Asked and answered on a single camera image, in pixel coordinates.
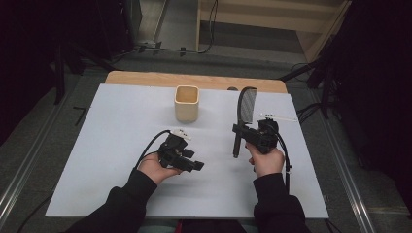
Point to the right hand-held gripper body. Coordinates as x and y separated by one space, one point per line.
264 137

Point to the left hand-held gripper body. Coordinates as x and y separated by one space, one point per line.
173 153

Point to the beige square holder cup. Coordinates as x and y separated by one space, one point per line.
187 111

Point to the person's left hand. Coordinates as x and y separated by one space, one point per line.
155 168

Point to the person's right hand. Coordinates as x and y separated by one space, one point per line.
268 163

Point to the white board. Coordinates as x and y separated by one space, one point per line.
113 145

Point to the person's legs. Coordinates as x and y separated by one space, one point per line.
200 227

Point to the wooden table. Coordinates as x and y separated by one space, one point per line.
194 80

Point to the black metal stand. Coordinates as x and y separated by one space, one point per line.
325 81
60 74

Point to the light wooden shelf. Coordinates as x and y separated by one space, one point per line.
259 20

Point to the dark curtain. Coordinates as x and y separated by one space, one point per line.
22 48
382 81

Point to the metal floor rail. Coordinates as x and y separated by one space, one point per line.
26 174
348 181

